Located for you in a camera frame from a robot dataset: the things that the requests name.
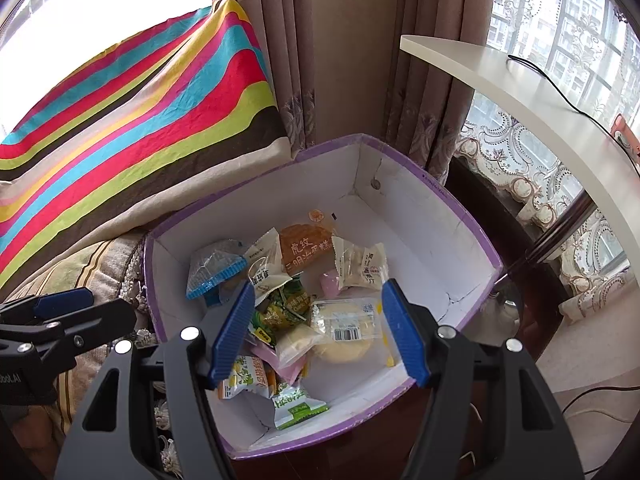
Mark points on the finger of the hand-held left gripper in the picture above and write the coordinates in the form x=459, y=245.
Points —
x=60, y=302
x=90, y=325

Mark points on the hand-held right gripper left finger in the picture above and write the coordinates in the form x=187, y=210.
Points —
x=235, y=330

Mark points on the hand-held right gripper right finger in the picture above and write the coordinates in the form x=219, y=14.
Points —
x=405, y=330

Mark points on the clear pale cake packet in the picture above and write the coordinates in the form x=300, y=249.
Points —
x=295, y=347

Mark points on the pale pink small wrapper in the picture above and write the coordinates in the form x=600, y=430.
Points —
x=331, y=282

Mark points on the purple cardboard box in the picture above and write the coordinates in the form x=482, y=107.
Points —
x=425, y=240

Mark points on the pink snack packet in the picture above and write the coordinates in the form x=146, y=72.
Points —
x=282, y=371

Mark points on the white packet black lettering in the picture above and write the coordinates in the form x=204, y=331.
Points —
x=265, y=260

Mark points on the green white snack packet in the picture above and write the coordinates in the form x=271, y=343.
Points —
x=295, y=410

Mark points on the dark metal table leg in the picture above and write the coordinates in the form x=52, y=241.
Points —
x=555, y=237

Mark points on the colourful striped blanket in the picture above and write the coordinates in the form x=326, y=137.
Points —
x=125, y=135

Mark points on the floral lace curtain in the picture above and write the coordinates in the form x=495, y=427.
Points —
x=525, y=160

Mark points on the white curved table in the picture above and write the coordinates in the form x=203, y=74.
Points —
x=525, y=105

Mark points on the pink phone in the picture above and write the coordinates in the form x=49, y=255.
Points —
x=625, y=132

